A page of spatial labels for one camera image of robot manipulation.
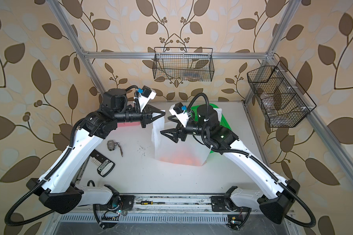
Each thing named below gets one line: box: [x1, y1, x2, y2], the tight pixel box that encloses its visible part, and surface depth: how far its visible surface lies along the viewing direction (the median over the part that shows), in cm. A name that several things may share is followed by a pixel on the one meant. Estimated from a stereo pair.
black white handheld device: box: [89, 149, 116, 178], surface depth 88 cm
